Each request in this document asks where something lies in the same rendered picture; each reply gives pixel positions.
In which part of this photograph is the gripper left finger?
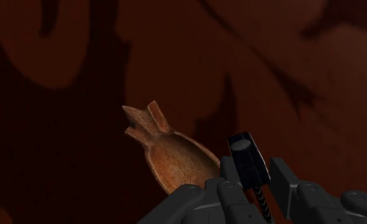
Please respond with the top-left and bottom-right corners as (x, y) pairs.
(137, 155), (268, 224)

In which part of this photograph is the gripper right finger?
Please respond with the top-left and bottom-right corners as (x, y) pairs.
(268, 157), (367, 224)

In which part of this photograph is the black hammer-shaped tool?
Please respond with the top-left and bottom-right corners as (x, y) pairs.
(227, 131), (275, 224)

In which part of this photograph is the brown wooden fish-shaped dish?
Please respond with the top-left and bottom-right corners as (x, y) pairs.
(121, 100), (222, 195)

